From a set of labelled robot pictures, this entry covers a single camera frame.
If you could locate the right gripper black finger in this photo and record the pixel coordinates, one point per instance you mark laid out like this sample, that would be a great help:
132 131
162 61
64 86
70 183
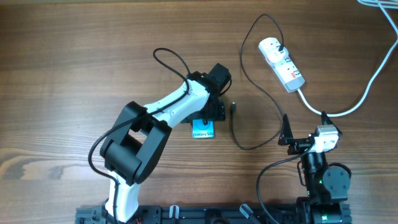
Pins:
286 136
327 121

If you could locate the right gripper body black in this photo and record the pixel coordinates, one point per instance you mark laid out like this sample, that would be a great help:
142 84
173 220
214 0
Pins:
298 147

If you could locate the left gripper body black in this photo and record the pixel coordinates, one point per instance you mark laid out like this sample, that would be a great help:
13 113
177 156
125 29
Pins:
216 112

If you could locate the blue screen smartphone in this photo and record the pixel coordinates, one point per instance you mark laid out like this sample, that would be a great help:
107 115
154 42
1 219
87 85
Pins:
201 130

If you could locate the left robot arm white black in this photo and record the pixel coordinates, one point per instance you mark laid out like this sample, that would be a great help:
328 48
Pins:
137 140

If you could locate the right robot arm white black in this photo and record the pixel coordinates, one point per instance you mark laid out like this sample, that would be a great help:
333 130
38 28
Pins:
327 184

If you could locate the white usb charger adapter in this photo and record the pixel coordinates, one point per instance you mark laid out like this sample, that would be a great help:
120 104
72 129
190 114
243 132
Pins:
274 56

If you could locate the white power strip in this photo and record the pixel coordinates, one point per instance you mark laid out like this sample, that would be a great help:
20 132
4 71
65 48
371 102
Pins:
286 71

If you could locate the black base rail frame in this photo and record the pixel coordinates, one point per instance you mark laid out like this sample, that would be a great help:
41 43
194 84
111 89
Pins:
282 213

